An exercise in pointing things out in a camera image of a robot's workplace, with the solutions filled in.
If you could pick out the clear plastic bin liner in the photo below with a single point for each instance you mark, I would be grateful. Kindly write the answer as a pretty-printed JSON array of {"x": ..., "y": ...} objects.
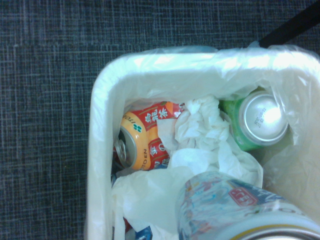
[{"x": 175, "y": 60}]

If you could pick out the green drink can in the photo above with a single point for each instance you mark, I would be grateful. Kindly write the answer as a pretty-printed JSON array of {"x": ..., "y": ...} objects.
[{"x": 262, "y": 120}]

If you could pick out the white blue drink can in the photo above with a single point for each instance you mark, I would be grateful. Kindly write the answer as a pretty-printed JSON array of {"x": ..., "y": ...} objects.
[{"x": 225, "y": 212}]

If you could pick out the red-brown wooden coffee table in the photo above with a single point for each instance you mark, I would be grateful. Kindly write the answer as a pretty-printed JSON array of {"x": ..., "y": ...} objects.
[{"x": 295, "y": 22}]

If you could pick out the orange red tea can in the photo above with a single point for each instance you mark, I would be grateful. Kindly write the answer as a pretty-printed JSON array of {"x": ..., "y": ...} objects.
[{"x": 142, "y": 150}]

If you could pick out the white plastic trash bin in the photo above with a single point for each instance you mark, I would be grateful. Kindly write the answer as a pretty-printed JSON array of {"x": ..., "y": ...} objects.
[{"x": 100, "y": 125}]

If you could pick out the blue red wrapper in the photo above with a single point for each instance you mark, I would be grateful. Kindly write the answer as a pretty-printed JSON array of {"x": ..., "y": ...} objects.
[{"x": 142, "y": 231}]

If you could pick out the crumpled white tissue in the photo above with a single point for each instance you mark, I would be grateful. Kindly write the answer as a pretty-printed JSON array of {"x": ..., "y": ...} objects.
[{"x": 205, "y": 130}]

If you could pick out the white crumpled paper sheet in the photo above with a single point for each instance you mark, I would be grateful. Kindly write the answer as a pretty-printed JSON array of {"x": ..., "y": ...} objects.
[{"x": 150, "y": 195}]

